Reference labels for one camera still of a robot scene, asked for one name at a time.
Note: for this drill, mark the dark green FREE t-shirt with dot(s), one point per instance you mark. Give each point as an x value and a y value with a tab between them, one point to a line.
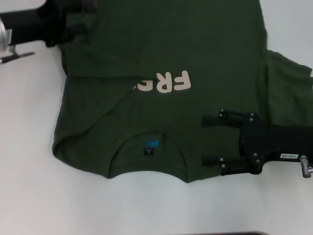
171	36

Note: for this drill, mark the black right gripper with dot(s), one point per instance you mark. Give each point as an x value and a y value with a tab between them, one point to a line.
271	139

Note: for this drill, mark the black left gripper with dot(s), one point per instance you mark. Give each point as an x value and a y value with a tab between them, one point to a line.
31	24

